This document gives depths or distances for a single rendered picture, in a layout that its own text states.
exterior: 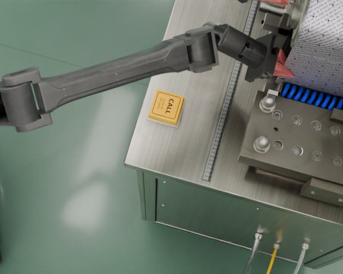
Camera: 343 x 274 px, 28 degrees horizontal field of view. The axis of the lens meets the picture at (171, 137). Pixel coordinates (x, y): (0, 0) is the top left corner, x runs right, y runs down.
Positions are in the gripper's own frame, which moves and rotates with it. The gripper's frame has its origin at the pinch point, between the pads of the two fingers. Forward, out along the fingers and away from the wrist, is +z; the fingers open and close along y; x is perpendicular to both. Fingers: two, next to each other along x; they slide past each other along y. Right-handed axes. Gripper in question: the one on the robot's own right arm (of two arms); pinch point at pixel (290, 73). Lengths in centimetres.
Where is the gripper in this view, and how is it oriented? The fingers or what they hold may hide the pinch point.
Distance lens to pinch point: 153.7
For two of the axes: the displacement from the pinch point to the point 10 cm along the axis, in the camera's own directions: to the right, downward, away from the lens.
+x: 4.9, -1.1, -8.7
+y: -2.7, 9.2, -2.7
